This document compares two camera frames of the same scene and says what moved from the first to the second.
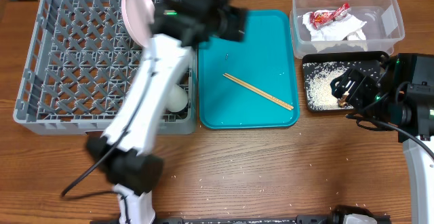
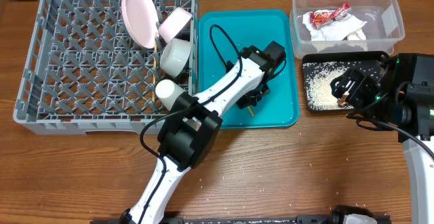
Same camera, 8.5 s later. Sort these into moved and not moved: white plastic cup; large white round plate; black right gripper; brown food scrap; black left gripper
Moved: black left gripper
Not moved: black right gripper; white plastic cup; brown food scrap; large white round plate
